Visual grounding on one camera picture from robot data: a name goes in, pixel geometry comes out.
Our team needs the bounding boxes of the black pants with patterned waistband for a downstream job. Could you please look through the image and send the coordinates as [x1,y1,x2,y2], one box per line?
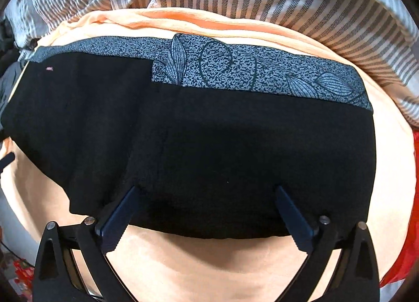
[1,33,376,239]

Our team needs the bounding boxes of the red decorated box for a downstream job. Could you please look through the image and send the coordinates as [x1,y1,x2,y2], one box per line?
[1,230,34,297]

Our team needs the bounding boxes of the red patterned cloth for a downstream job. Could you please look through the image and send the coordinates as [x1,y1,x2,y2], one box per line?
[380,131,419,288]

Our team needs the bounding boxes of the orange towel blanket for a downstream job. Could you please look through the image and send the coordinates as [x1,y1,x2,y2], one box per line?
[1,8,416,301]

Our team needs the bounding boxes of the dark grey garment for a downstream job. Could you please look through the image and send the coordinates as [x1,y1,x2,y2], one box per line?
[1,18,24,104]

